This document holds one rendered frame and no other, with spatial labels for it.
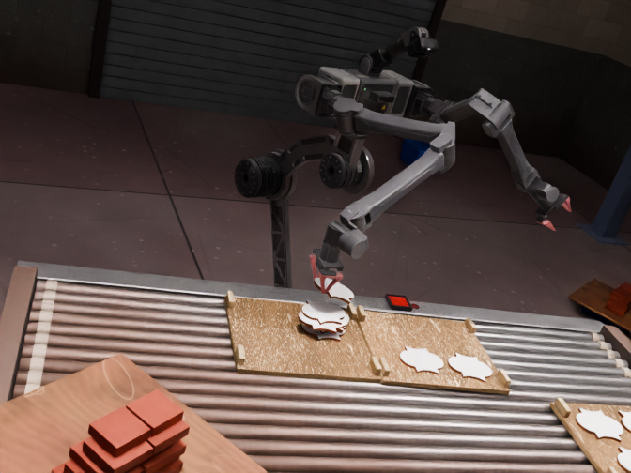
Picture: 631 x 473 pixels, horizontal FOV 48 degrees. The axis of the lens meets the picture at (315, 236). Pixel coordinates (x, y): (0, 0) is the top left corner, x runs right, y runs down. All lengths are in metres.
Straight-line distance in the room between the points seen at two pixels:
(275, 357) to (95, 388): 0.57
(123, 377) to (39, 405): 0.19
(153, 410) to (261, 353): 0.80
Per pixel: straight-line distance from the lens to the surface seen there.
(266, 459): 1.71
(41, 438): 1.51
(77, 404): 1.58
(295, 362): 1.99
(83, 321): 2.03
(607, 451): 2.20
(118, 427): 1.20
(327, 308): 2.15
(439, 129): 2.27
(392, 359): 2.13
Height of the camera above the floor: 2.09
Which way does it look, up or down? 25 degrees down
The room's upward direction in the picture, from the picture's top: 16 degrees clockwise
